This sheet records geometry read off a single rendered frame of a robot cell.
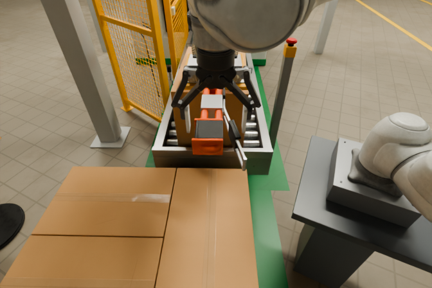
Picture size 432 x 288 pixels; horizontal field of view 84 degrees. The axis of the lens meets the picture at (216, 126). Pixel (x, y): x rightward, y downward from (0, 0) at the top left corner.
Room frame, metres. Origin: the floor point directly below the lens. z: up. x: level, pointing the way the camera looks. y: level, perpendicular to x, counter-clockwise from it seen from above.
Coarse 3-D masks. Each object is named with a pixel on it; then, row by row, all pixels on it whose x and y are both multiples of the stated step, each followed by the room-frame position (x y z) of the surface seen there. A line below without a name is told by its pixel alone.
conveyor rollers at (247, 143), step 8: (248, 96) 1.64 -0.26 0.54; (248, 120) 1.36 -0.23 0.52; (248, 128) 1.27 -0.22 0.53; (176, 136) 1.19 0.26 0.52; (248, 136) 1.18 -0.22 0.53; (256, 136) 1.18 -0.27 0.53; (168, 144) 1.10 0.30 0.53; (176, 144) 1.10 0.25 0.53; (248, 144) 1.09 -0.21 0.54; (256, 144) 1.09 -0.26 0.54
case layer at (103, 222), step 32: (64, 192) 0.73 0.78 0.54; (96, 192) 0.73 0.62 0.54; (128, 192) 0.73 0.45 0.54; (160, 192) 0.73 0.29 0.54; (192, 192) 0.73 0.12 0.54; (224, 192) 0.73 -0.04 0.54; (64, 224) 0.56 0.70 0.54; (96, 224) 0.56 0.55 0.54; (128, 224) 0.56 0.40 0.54; (160, 224) 0.56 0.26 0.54; (192, 224) 0.56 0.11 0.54; (224, 224) 0.56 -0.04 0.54; (32, 256) 0.42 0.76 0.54; (64, 256) 0.42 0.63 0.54; (96, 256) 0.42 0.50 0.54; (128, 256) 0.42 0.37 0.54; (160, 256) 0.43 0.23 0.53; (192, 256) 0.42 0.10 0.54; (224, 256) 0.42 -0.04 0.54
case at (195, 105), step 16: (176, 80) 1.17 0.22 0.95; (176, 112) 1.06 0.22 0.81; (192, 112) 1.05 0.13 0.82; (240, 112) 1.04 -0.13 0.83; (176, 128) 1.06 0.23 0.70; (192, 128) 1.05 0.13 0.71; (224, 128) 1.04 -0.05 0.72; (240, 128) 1.04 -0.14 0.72; (224, 144) 1.04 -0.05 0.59; (240, 144) 1.04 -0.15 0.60
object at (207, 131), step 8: (200, 120) 0.48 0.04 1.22; (208, 120) 0.48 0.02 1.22; (216, 120) 0.48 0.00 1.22; (200, 128) 0.45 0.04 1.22; (208, 128) 0.45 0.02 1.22; (216, 128) 0.45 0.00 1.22; (200, 136) 0.42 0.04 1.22; (208, 136) 0.42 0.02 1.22; (216, 136) 0.42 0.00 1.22; (192, 144) 0.41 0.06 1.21; (200, 144) 0.41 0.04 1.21; (208, 144) 0.41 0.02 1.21; (216, 144) 0.41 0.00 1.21; (200, 152) 0.41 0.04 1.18
